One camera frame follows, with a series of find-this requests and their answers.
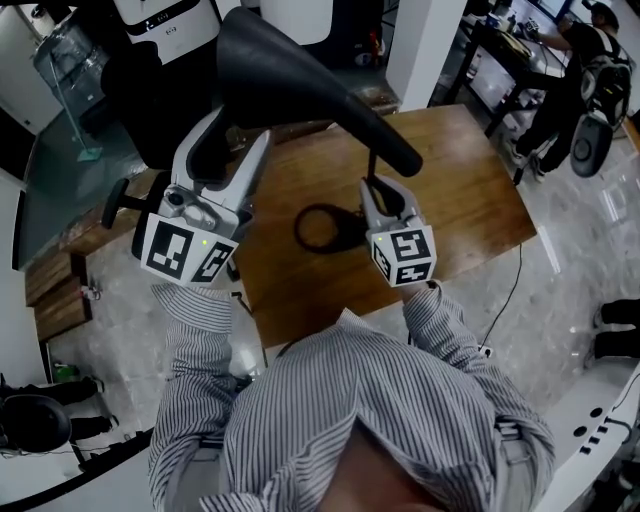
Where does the person's striped shirt torso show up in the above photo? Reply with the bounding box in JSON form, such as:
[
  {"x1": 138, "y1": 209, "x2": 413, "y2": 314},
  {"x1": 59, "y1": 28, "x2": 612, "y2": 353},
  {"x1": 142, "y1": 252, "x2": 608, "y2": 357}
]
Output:
[{"x1": 147, "y1": 307, "x2": 557, "y2": 512}]

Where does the black floor cable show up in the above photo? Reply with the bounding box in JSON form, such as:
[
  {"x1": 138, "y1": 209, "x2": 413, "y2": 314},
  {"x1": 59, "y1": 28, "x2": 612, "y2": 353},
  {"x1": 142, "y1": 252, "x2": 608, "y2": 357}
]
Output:
[{"x1": 478, "y1": 242, "x2": 525, "y2": 351}]

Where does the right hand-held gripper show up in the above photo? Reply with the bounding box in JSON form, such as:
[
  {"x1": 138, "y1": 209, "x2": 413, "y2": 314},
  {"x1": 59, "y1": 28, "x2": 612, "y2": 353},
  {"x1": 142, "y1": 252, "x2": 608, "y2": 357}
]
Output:
[{"x1": 359, "y1": 173, "x2": 438, "y2": 289}]

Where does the round grey black device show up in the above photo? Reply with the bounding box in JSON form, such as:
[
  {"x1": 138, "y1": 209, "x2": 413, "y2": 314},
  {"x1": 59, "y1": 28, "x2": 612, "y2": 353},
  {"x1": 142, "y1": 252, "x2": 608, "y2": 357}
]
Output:
[{"x1": 569, "y1": 112, "x2": 615, "y2": 179}]

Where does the white black machine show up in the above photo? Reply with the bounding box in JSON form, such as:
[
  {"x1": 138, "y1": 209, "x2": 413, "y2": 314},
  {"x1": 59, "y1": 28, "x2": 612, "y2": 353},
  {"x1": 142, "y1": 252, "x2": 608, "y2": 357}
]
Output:
[{"x1": 111, "y1": 0, "x2": 225, "y2": 65}]

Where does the person's right forearm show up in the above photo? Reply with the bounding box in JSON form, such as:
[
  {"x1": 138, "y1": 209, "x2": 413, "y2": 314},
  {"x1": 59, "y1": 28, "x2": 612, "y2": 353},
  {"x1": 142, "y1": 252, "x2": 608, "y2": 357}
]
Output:
[{"x1": 401, "y1": 280, "x2": 499, "y2": 374}]

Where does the black office chair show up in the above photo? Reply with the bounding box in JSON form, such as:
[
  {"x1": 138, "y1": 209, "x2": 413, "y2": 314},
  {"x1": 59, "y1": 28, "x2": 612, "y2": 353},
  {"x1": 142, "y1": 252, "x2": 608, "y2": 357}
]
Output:
[{"x1": 99, "y1": 39, "x2": 227, "y2": 231}]

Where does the black metal workbench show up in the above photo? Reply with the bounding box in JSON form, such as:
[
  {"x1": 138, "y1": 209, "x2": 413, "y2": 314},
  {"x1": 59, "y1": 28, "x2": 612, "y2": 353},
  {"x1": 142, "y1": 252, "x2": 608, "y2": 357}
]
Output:
[{"x1": 443, "y1": 17, "x2": 574, "y2": 140}]

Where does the wooden table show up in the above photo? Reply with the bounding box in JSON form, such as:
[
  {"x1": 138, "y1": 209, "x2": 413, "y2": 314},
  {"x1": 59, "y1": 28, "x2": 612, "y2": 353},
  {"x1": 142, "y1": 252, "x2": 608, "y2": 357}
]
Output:
[{"x1": 232, "y1": 103, "x2": 539, "y2": 350}]

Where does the green floor squeegee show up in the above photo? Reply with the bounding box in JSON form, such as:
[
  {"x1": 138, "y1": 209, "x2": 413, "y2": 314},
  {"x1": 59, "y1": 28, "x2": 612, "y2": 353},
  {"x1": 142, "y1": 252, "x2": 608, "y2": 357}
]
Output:
[{"x1": 48, "y1": 54, "x2": 105, "y2": 164}]

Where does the person's left forearm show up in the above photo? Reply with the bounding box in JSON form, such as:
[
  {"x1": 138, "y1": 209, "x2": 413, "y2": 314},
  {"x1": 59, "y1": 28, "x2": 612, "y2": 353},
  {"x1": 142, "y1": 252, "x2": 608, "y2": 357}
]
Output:
[{"x1": 149, "y1": 281, "x2": 237, "y2": 386}]

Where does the wooden stepped bench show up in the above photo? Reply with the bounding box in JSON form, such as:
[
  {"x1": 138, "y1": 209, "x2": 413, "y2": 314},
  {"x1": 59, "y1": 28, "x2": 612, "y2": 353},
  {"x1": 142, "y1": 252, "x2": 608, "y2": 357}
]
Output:
[{"x1": 23, "y1": 167, "x2": 172, "y2": 342}]

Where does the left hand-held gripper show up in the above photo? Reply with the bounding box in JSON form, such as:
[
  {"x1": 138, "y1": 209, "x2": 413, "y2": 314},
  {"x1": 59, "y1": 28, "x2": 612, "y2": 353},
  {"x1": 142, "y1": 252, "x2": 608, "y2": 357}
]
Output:
[{"x1": 132, "y1": 105, "x2": 275, "y2": 289}]

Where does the dark glass desk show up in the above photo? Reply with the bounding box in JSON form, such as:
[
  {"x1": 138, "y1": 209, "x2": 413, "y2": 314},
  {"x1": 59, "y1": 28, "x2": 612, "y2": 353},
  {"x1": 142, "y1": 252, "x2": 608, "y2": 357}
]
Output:
[{"x1": 11, "y1": 105, "x2": 174, "y2": 272}]

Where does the white curved desk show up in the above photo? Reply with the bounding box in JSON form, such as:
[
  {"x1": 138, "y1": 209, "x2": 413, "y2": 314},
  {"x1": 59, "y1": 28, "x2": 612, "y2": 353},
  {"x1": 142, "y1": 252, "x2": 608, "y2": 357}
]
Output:
[
  {"x1": 0, "y1": 427, "x2": 157, "y2": 512},
  {"x1": 541, "y1": 357, "x2": 640, "y2": 512}
]

